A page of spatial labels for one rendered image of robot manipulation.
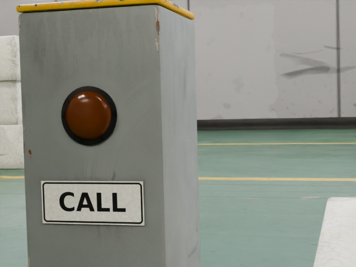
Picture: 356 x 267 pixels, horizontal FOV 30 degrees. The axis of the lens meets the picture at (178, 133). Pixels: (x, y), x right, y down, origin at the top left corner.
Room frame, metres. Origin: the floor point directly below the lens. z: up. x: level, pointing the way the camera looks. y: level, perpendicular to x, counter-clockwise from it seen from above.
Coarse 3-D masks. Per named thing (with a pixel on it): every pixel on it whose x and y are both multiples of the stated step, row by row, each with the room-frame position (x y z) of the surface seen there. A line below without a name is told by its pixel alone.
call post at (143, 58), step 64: (64, 64) 0.31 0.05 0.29; (128, 64) 0.30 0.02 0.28; (192, 64) 0.35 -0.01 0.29; (64, 128) 0.31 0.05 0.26; (128, 128) 0.30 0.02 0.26; (192, 128) 0.35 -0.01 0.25; (64, 192) 0.31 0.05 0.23; (128, 192) 0.30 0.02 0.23; (192, 192) 0.35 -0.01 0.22; (64, 256) 0.31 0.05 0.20; (128, 256) 0.30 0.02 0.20; (192, 256) 0.34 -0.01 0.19
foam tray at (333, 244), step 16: (336, 208) 0.51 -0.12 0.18; (352, 208) 0.51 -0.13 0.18; (336, 224) 0.45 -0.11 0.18; (352, 224) 0.45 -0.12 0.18; (320, 240) 0.41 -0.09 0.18; (336, 240) 0.40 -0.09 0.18; (352, 240) 0.40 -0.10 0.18; (320, 256) 0.36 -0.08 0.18; (336, 256) 0.36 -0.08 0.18; (352, 256) 0.36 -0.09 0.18
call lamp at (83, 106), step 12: (84, 96) 0.30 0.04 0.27; (96, 96) 0.30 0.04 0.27; (72, 108) 0.30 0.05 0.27; (84, 108) 0.30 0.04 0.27; (96, 108) 0.30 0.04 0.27; (108, 108) 0.30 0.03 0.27; (72, 120) 0.30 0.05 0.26; (84, 120) 0.30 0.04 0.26; (96, 120) 0.30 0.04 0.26; (108, 120) 0.30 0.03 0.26; (72, 132) 0.30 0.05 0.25; (84, 132) 0.30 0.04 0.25; (96, 132) 0.30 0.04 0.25
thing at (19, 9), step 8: (88, 0) 0.30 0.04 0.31; (96, 0) 0.30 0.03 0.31; (104, 0) 0.30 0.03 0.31; (112, 0) 0.30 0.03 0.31; (120, 0) 0.30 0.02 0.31; (128, 0) 0.30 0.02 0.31; (136, 0) 0.30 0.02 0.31; (144, 0) 0.30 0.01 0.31; (152, 0) 0.30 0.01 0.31; (160, 0) 0.30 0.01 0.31; (16, 8) 0.31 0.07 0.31; (24, 8) 0.31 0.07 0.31; (32, 8) 0.31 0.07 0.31; (40, 8) 0.31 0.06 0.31; (48, 8) 0.31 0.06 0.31; (56, 8) 0.31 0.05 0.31; (64, 8) 0.31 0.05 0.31; (72, 8) 0.31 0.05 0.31; (168, 8) 0.32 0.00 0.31; (176, 8) 0.32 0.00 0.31; (184, 16) 0.35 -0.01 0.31; (192, 16) 0.36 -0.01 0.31
